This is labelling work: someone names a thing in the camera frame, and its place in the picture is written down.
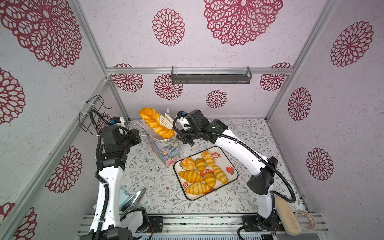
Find striped long roll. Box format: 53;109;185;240
213;165;229;184

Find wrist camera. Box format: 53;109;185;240
177;110;210;133
109;117;126;130

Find small oval bread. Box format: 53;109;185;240
195;158;207;173

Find black wire rack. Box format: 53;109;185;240
78;94;112;136

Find long twisted bread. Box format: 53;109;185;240
139;108;175;139

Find striped oval bread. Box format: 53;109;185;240
204;172;217;188

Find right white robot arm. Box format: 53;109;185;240
173;116;278;219

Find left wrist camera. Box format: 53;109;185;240
109;117;126;130

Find croissant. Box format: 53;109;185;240
186;182;212;195
178;170;204;184

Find lower croissant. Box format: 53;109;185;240
186;182;212;195

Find teal sponge block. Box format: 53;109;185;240
92;191;133;212

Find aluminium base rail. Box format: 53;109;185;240
76;212;329;240

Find round bun bread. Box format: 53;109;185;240
181;158;195;171

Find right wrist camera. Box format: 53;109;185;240
177;110;210;133

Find floral paper bag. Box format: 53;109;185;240
133;120;181;168

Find upper croissant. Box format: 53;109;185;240
178;170;204;184

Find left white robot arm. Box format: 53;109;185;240
80;125;150;240

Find small twisted bread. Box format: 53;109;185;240
202;151;216;167

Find steel tongs with cream tips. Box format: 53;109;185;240
160;108;174;130

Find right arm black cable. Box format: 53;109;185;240
172;115;297;240

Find tape roll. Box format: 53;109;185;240
295;211;316;232

